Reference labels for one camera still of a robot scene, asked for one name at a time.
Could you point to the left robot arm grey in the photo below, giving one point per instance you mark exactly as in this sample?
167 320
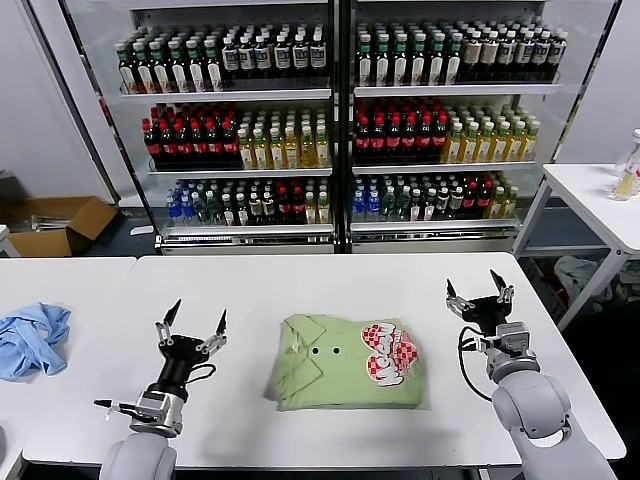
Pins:
140 455

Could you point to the white paper scrap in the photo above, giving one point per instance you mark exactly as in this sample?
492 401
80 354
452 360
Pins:
142 231

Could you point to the small yellow tea bottle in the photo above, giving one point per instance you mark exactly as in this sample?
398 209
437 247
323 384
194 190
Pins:
510 204
311 210
496 205
323 210

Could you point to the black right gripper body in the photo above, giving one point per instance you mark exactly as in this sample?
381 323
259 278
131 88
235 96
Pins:
490 312

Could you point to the dark bottle beige label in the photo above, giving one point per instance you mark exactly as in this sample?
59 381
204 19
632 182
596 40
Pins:
471 55
489 54

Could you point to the clear green water bottle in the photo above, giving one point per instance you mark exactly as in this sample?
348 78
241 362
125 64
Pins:
402 205
201 210
388 205
214 210

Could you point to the open glass cabinet door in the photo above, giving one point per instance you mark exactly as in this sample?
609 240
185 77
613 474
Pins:
582 50
80 75

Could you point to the white grey cloth pile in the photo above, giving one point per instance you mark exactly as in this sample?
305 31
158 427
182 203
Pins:
580 277

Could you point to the light green polo shirt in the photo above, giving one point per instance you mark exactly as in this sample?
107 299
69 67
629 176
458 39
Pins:
340 380

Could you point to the dark drink bottle brown label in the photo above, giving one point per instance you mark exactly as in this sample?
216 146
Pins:
456 200
269 205
442 200
256 205

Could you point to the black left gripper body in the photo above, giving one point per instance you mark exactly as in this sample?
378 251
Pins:
180 357

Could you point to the white side table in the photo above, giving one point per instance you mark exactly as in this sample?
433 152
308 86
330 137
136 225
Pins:
590 200

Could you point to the blue label water bottle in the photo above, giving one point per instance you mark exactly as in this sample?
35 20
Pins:
359 207
174 212
188 212
373 207

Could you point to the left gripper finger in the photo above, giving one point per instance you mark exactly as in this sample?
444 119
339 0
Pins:
162 334
215 344

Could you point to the open brown cardboard box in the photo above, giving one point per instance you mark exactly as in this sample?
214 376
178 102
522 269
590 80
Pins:
85 220

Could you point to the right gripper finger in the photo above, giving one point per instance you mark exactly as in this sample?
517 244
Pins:
460 304
507 294

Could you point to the green cap brown tea bottle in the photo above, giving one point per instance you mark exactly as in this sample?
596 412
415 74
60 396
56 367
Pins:
436 65
401 65
162 75
419 65
214 74
383 65
365 65
196 74
145 75
453 65
179 75
127 75

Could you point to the clear glass bottle yellow contents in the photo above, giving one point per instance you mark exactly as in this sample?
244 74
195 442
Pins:
625 187

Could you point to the glass door beverage cabinet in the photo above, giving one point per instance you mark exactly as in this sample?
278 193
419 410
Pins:
430 244
250 246

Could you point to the white plastic stool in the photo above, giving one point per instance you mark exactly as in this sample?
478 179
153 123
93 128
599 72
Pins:
6 235

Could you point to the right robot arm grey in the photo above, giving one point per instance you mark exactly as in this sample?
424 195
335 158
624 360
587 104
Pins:
535 410

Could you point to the grey metal parts bundle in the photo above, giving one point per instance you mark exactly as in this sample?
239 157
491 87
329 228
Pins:
47 222

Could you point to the crumpled light blue garment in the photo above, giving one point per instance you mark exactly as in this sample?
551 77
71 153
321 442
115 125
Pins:
30 345

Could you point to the white cabinet shelf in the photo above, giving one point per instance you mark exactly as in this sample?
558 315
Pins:
240 172
440 167
430 225
450 91
225 96
250 229

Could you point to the pale green cloth heap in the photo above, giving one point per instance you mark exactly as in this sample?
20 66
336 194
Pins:
630 285

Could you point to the white cap dark tea bottle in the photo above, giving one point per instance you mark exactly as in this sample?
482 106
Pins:
228 212
416 210
242 212
429 209

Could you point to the small red cap cola bottle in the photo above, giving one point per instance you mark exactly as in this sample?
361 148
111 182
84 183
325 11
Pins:
484 199
298 205
284 205
470 200

